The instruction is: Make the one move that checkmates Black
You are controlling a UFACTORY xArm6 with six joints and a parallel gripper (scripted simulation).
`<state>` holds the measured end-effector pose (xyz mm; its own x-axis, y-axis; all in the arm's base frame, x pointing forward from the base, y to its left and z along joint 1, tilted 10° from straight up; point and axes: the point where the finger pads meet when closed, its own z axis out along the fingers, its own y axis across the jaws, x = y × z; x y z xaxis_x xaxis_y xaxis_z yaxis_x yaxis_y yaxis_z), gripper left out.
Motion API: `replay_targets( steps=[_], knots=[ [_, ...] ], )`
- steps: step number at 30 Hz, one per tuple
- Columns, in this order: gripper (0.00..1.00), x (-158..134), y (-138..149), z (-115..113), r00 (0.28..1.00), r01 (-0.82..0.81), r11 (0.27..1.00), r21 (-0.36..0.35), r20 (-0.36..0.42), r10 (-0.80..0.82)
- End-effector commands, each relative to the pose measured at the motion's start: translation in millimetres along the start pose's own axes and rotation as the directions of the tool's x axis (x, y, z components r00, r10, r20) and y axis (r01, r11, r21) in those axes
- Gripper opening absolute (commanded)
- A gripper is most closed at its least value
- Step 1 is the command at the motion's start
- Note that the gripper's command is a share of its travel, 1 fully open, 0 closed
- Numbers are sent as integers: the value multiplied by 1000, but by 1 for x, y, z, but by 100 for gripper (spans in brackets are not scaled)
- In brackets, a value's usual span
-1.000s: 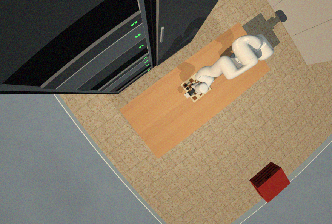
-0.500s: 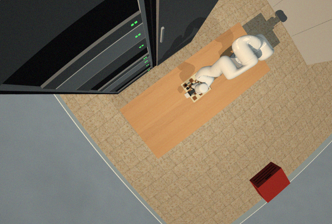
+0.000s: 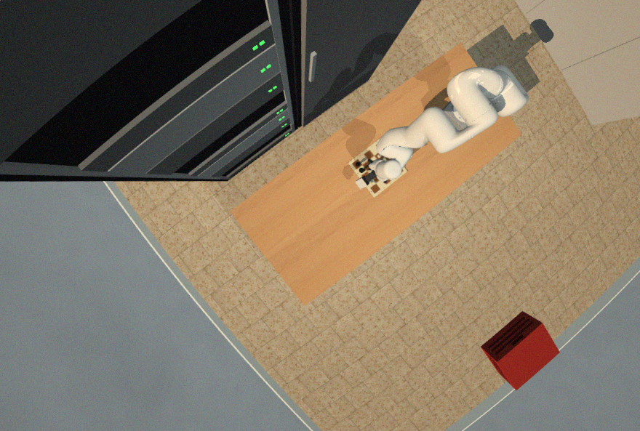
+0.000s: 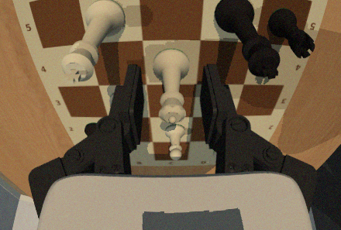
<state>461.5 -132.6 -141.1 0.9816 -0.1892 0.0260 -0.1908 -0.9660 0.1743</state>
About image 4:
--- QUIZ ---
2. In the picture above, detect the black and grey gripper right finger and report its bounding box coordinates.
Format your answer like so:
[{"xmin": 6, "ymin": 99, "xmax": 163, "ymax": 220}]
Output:
[{"xmin": 200, "ymin": 64, "xmax": 317, "ymax": 213}]

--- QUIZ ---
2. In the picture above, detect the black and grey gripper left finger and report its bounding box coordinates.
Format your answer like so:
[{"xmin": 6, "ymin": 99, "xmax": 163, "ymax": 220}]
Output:
[{"xmin": 29, "ymin": 64, "xmax": 144, "ymax": 218}]

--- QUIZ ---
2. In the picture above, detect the cream and brown chessboard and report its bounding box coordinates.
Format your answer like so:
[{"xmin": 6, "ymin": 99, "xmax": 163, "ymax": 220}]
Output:
[{"xmin": 13, "ymin": 0, "xmax": 328, "ymax": 166}]

